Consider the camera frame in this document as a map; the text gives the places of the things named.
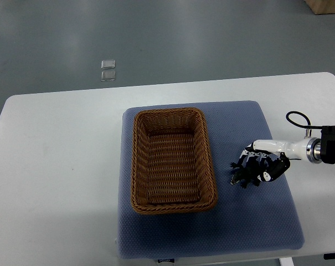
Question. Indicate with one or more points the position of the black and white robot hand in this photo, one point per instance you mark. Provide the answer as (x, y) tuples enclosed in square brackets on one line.
[(276, 154)]

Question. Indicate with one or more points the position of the dark toy crocodile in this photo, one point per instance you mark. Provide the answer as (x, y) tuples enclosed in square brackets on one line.
[(247, 174)]

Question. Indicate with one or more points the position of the brown wicker basket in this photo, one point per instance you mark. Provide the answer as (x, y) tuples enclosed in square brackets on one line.
[(172, 168)]

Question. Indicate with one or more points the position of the blue grey foam cushion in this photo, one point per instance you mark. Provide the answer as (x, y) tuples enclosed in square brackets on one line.
[(254, 219)]

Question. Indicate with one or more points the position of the white table leg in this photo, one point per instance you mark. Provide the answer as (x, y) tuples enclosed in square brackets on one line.
[(287, 261)]

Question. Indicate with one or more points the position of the wooden box corner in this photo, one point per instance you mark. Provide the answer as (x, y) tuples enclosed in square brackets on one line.
[(321, 6)]

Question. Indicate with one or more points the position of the upper floor socket plate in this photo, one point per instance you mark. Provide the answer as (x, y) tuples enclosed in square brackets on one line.
[(108, 64)]

